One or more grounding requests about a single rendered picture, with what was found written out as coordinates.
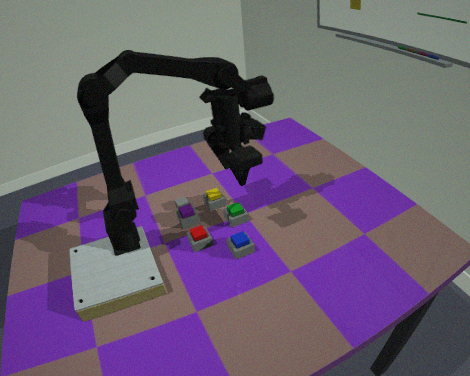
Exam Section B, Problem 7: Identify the purple button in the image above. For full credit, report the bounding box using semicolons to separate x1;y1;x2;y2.
176;204;200;228

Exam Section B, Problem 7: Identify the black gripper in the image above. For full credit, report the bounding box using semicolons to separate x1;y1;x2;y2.
203;115;263;186

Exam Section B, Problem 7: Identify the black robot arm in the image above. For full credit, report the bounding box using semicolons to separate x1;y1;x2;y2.
77;50;274;256

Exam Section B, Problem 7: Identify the yellow button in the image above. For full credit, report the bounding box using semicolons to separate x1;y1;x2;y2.
202;188;227;211

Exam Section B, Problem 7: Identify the blue button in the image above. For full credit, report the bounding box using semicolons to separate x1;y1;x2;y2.
226;232;255;259

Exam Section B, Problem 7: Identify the red button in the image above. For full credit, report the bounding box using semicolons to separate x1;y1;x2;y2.
187;226;213;252

